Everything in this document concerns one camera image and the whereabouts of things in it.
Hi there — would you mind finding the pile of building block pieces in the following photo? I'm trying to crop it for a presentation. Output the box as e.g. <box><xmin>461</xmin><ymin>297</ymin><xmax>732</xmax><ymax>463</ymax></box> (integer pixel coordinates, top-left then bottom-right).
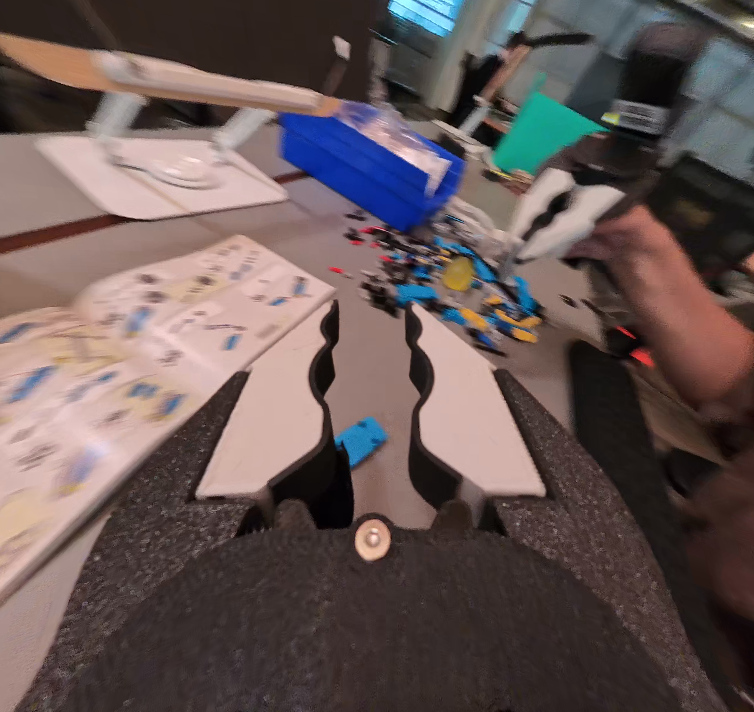
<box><xmin>329</xmin><ymin>208</ymin><xmax>547</xmax><ymax>360</ymax></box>

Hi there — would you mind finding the black partition panel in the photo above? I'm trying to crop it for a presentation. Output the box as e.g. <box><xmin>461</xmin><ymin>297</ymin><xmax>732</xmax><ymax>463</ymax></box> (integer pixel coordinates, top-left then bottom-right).
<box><xmin>0</xmin><ymin>0</ymin><xmax>378</xmax><ymax>135</ymax></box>

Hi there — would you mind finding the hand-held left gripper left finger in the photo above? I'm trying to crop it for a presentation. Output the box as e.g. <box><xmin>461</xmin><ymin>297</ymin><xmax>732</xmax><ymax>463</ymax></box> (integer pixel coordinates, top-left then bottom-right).
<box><xmin>194</xmin><ymin>299</ymin><xmax>355</xmax><ymax>529</ymax></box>

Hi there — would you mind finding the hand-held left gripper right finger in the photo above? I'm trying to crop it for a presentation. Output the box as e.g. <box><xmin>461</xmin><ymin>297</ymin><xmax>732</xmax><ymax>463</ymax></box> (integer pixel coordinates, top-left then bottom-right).
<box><xmin>404</xmin><ymin>302</ymin><xmax>549</xmax><ymax>525</ymax></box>

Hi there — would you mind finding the yellow translucent ball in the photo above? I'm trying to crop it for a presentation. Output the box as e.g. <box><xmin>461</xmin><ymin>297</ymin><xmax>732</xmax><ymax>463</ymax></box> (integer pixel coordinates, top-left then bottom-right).
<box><xmin>441</xmin><ymin>256</ymin><xmax>477</xmax><ymax>292</ymax></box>

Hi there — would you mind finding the blue flat block piece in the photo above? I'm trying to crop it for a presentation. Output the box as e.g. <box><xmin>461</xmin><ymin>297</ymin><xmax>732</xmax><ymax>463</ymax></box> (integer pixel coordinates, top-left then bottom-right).
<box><xmin>333</xmin><ymin>416</ymin><xmax>391</xmax><ymax>469</ymax></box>

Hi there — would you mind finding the instruction booklet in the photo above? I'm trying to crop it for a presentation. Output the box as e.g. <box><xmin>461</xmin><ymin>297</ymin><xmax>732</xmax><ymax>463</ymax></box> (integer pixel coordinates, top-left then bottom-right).
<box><xmin>0</xmin><ymin>233</ymin><xmax>338</xmax><ymax>604</ymax></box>

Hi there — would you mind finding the person's right hand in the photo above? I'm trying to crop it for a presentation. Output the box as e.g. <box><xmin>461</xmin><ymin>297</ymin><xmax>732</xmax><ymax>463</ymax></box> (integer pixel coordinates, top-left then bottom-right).
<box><xmin>567</xmin><ymin>205</ymin><xmax>709</xmax><ymax>337</ymax></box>

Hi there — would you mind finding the white laptop stand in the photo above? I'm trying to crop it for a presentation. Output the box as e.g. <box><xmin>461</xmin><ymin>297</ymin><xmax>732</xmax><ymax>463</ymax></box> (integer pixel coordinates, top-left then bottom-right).
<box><xmin>0</xmin><ymin>33</ymin><xmax>344</xmax><ymax>222</ymax></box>

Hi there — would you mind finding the teal plastic case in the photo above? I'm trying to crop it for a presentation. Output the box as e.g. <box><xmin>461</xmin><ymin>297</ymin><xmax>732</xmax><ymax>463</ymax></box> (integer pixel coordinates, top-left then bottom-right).
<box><xmin>492</xmin><ymin>72</ymin><xmax>609</xmax><ymax>178</ymax></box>

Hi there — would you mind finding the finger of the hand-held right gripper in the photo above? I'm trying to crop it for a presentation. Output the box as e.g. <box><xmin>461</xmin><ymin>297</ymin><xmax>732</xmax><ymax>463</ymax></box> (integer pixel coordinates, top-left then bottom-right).
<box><xmin>520</xmin><ymin>187</ymin><xmax>626</xmax><ymax>264</ymax></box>
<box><xmin>510</xmin><ymin>169</ymin><xmax>576</xmax><ymax>242</ymax></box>

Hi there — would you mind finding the grey desk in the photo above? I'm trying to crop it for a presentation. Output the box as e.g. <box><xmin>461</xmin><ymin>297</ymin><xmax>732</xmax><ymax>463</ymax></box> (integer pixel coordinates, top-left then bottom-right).
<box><xmin>0</xmin><ymin>117</ymin><xmax>754</xmax><ymax>712</ymax></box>

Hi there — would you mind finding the blue plastic bin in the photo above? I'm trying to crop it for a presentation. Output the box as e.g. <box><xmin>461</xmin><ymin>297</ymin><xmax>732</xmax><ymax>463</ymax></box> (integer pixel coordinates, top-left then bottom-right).
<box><xmin>277</xmin><ymin>101</ymin><xmax>467</xmax><ymax>233</ymax></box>

